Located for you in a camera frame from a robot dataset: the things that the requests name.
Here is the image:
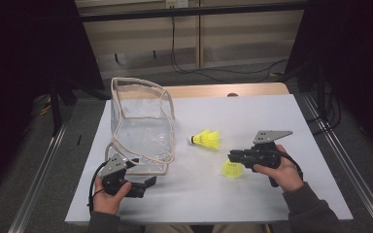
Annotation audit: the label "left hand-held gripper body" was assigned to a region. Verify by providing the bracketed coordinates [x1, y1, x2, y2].
[98, 153, 147, 199]

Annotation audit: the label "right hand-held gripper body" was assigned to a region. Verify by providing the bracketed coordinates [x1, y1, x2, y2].
[238, 130, 293, 171]

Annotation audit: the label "transparent bag with beige trim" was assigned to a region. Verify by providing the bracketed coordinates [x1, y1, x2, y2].
[105, 77, 177, 177]

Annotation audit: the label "person's right hand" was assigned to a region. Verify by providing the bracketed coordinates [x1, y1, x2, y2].
[253, 144, 305, 194]

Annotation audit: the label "person's left hand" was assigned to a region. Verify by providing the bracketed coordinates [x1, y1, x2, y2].
[92, 176, 133, 216]

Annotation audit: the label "white table sheet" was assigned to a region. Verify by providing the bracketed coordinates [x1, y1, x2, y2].
[64, 94, 354, 226]

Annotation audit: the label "black metal stand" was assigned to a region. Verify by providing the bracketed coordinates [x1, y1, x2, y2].
[50, 77, 77, 137]

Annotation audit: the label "black curtain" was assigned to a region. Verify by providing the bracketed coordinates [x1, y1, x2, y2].
[285, 0, 373, 159]
[0, 0, 105, 202]

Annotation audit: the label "black horizontal bar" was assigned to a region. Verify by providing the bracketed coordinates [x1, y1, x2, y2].
[79, 1, 309, 23]

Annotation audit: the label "white power outlet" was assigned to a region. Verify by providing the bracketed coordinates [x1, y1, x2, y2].
[165, 0, 189, 9]

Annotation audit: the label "left hand-held gripper black cable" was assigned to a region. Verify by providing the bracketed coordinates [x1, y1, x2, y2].
[86, 161, 107, 215]

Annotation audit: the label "hand-held gripper black cable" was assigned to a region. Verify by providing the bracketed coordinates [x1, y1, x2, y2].
[280, 150, 305, 183]
[86, 161, 107, 215]

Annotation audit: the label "right hand-held gripper black cable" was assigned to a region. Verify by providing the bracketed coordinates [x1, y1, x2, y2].
[280, 150, 305, 183]

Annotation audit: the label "aluminium floor rail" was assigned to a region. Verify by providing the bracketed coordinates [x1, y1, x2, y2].
[302, 93, 373, 233]
[8, 122, 69, 233]

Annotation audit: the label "black floor cables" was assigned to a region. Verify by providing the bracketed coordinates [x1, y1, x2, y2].
[305, 82, 343, 135]

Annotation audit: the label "yellow floor cable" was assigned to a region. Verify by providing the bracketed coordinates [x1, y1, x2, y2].
[33, 93, 52, 117]

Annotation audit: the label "black hanging wall cable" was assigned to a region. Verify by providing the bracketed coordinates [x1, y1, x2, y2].
[170, 16, 289, 83]

